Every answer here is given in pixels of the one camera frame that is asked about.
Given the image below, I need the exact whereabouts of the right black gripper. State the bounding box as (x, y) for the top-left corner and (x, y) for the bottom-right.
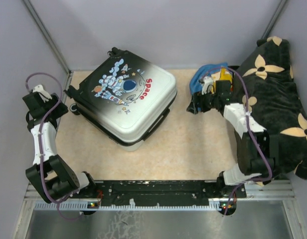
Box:
(186, 88), (219, 115)

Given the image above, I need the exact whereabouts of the light blue Pikachu shirt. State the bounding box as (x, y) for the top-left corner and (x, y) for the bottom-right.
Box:
(189, 62), (233, 95)

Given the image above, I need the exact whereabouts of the black suitcase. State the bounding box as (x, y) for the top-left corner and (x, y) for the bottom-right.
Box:
(65, 47), (177, 152)

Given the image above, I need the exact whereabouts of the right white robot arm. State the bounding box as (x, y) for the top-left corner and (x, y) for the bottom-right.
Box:
(187, 77), (279, 197)

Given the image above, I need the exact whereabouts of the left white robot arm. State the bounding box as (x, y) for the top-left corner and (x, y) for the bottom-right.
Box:
(22, 91), (98, 203)

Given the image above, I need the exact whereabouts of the black flower pattern blanket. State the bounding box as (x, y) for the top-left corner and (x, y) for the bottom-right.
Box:
(233, 36), (307, 180)

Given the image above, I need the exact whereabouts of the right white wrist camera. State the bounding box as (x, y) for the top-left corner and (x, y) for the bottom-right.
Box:
(199, 76), (214, 95)

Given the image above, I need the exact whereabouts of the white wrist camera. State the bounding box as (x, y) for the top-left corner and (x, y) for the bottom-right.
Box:
(199, 76), (214, 95)
(32, 84), (52, 102)

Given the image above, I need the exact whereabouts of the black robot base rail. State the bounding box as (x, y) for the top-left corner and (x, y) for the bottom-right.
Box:
(73, 180), (234, 207)

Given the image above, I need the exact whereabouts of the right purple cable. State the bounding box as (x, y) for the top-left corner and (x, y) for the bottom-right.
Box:
(200, 67), (273, 217)

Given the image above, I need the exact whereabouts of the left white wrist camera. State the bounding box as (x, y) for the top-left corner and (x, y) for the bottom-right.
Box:
(32, 84), (52, 102)

